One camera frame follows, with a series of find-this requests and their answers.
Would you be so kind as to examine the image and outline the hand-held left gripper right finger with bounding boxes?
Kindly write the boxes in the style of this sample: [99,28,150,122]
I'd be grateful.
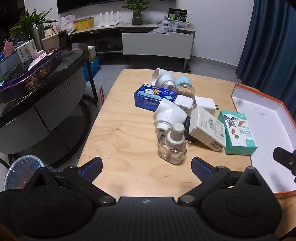
[178,157,266,207]

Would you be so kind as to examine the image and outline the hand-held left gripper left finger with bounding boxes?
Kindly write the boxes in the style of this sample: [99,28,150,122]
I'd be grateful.
[27,157,117,207]

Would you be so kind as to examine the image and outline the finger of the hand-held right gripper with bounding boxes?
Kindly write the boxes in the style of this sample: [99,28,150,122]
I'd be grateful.
[272,146,296,183]

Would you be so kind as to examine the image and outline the orange-rimmed white cardboard box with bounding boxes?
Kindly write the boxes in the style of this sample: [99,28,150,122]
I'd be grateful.
[231,83,296,194]

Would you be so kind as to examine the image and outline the white power adapter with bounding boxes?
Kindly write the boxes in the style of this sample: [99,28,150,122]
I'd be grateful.
[194,96,220,114]

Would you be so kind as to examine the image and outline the blue dental floss box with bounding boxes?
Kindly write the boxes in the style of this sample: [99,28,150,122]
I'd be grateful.
[134,83,178,112]

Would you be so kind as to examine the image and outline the toothpick jar with blue lid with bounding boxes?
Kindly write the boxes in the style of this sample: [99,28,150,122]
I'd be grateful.
[175,75,196,97]

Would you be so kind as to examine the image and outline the white mosquito repellent heater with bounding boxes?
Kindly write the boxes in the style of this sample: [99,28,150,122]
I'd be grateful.
[151,68,178,89]
[153,98,188,141]

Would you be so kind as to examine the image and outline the clear repellent liquid bottle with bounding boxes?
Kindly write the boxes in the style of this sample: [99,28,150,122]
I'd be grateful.
[157,123,187,165]

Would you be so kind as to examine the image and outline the white barcode carton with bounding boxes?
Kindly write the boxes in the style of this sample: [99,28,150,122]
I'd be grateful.
[188,105,227,152]

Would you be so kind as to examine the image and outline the green and white carton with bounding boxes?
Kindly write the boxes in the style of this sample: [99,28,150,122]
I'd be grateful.
[217,110,258,155]

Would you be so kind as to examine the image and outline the white cube charger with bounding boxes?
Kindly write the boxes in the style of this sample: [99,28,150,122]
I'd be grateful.
[173,95,193,115]

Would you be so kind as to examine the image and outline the trash bin with plastic liner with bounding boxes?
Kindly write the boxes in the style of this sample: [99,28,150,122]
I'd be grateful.
[3,155,50,193]

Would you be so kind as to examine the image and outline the black glass coffee table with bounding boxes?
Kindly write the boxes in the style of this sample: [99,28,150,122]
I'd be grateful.
[0,43,97,167]

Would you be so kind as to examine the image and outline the blue wrapped packs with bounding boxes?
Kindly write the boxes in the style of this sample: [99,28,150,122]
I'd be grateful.
[82,57,101,82]

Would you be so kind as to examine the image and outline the purple patterned tin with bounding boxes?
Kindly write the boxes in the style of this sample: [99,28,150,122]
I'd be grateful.
[0,47,63,103]

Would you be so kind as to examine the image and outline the blue curtain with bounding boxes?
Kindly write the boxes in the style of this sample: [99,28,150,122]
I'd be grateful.
[235,0,296,112]

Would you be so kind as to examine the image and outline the white carton with yellow tape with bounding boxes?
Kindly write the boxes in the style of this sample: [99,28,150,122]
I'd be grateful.
[88,46,97,62]

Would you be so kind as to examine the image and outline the pink and white card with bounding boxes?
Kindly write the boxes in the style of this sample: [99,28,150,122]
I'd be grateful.
[27,52,48,72]

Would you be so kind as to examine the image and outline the white folding table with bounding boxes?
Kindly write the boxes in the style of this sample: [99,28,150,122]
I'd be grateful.
[122,31,194,73]

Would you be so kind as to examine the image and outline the black stand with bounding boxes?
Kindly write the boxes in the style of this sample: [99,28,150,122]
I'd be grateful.
[58,31,72,52]

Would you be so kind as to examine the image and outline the beige box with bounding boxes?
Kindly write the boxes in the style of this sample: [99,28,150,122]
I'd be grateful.
[41,32,60,51]

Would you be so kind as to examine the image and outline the white blue yellow carton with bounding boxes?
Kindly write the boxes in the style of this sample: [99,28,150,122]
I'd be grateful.
[17,39,38,63]

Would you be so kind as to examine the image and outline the clear plastic packaging pile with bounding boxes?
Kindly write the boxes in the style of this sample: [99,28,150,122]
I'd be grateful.
[148,27,178,35]

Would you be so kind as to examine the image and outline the steel tumbler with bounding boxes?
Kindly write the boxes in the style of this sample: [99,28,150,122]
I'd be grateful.
[32,24,46,51]

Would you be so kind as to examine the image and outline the yellow box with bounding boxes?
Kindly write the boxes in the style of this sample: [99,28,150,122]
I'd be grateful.
[75,17,94,31]

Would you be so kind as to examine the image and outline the pile of small boxes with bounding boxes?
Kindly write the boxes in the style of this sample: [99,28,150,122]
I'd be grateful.
[156,14,196,29]

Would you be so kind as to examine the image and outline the television cabinet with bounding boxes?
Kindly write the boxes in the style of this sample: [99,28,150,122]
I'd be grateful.
[69,22,197,56]

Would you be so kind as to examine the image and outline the white router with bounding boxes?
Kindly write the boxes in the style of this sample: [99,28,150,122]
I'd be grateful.
[96,11,119,28]

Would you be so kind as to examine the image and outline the white plastic bag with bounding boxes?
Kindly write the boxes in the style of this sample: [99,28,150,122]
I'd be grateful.
[57,14,77,33]

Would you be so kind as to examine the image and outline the pink box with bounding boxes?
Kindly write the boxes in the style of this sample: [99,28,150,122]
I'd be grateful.
[3,42,14,57]

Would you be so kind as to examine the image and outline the green and black box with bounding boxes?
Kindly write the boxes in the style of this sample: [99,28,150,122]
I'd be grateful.
[168,8,187,23]

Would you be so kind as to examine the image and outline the potted plant in dark vase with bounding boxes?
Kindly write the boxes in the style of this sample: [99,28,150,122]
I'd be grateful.
[121,0,148,25]

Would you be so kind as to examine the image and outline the large leafy plant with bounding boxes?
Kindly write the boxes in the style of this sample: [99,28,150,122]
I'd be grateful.
[9,9,58,40]

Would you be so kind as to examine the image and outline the black television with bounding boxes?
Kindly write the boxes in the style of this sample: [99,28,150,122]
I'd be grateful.
[57,0,177,15]

